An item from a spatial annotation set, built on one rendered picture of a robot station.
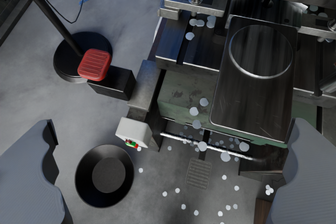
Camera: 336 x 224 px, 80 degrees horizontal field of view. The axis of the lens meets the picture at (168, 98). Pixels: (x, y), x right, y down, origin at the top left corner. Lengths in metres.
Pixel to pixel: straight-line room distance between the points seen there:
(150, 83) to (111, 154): 0.70
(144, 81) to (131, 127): 0.13
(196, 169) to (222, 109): 0.63
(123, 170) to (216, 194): 0.50
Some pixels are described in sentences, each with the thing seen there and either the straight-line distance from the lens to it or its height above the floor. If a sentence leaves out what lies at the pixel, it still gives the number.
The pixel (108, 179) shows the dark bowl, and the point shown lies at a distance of 1.19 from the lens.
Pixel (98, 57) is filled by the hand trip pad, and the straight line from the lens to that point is 0.47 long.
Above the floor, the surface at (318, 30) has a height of 0.75.
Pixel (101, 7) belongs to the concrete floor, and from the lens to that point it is 1.68.
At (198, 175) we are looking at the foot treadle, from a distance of 0.98.
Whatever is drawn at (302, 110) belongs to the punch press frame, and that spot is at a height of 0.65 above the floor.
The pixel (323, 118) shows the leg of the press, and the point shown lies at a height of 0.64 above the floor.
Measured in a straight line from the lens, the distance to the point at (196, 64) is 0.50.
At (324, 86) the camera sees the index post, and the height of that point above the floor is 0.72.
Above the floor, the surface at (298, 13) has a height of 0.78.
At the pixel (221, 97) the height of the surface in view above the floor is 0.78.
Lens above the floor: 1.13
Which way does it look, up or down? 70 degrees down
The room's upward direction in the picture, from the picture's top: 5 degrees counter-clockwise
